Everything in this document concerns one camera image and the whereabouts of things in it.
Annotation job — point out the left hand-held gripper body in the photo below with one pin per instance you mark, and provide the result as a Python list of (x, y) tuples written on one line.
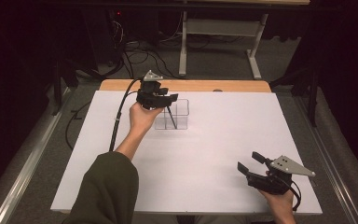
[(150, 98)]

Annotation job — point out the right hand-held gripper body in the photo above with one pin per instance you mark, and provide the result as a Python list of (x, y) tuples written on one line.
[(273, 183)]

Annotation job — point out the clear plastic pen organizer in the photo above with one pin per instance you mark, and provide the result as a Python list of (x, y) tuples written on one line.
[(181, 119)]

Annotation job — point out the person's right hand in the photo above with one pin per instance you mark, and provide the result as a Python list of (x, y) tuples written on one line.
[(281, 202)]

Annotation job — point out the person's left hand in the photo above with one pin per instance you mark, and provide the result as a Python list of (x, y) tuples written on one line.
[(141, 119)]

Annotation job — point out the wooden table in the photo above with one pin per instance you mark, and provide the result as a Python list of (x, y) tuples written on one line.
[(199, 85)]

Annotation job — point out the white board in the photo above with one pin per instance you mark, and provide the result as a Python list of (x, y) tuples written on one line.
[(205, 155)]

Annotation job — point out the dark computer case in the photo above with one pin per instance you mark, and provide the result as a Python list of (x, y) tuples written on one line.
[(105, 34)]

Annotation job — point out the black metal stand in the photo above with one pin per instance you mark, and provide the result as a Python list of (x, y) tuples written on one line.
[(313, 93), (58, 90)]

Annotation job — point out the metal floor rail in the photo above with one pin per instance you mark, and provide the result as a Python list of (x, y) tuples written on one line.
[(332, 161), (28, 161)]

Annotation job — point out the white metal desk frame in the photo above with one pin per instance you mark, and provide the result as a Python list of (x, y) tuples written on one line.
[(220, 27)]

